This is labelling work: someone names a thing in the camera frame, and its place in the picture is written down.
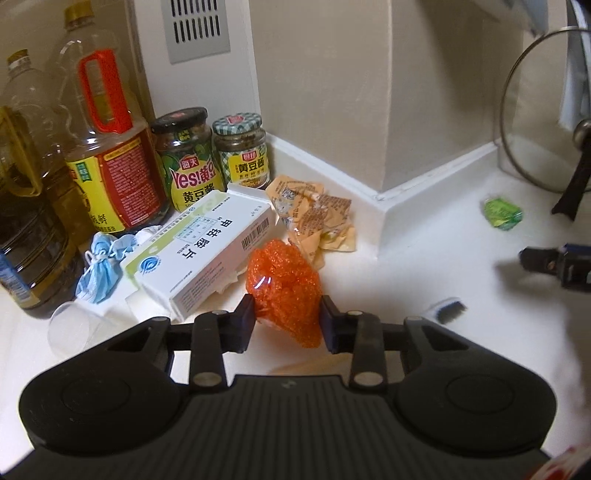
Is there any glass pot lid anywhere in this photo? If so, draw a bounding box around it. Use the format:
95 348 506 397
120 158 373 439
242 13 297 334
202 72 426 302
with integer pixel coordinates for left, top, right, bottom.
492 25 591 220

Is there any large bottle red handle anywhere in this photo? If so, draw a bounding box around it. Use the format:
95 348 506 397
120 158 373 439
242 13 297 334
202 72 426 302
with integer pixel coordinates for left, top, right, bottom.
46 0 169 236

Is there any large oil bottle blue label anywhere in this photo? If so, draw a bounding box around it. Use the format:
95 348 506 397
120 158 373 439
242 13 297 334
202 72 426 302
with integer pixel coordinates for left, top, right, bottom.
0 48 86 319

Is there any small jar checkered lid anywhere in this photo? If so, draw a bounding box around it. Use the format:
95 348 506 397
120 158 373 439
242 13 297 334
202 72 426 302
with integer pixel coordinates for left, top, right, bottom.
211 112 271 190

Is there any grey wall vent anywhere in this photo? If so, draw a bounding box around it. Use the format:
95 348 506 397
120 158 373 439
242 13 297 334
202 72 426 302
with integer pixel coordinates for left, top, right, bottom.
161 0 230 64

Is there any crumpled orange snack wrapper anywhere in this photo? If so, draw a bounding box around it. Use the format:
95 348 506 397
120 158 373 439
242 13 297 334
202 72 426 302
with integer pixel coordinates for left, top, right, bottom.
265 173 357 271

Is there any white green medicine box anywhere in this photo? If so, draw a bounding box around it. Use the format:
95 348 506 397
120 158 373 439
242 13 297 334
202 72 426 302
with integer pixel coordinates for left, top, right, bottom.
121 183 278 322

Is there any blue face mask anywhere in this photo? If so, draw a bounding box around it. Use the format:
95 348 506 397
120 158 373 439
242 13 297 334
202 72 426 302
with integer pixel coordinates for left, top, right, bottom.
75 231 139 304

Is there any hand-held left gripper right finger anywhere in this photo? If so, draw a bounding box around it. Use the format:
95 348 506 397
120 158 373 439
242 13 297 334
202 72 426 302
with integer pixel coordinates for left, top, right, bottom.
320 295 467 393

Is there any orange mesh scrubber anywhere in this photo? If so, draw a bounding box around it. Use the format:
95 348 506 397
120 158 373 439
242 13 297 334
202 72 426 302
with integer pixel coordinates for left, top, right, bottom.
246 239 324 349

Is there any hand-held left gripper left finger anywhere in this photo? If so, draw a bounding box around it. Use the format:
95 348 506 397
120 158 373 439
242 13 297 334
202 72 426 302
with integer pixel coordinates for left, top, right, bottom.
108 292 256 393

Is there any small green wrapper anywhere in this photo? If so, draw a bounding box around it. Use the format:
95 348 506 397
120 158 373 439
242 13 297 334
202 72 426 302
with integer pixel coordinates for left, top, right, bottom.
483 196 525 230

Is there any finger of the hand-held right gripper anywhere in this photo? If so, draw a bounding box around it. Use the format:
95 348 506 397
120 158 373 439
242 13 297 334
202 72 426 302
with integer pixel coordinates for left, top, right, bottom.
518 246 561 278
561 243 591 266

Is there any clear plastic cup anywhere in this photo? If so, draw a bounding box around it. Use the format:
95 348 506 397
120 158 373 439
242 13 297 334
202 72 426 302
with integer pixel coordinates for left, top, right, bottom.
48 302 114 358

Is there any sauce jar dark lid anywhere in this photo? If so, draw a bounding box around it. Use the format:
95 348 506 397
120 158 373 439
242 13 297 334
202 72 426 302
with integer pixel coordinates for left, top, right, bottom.
150 107 225 213

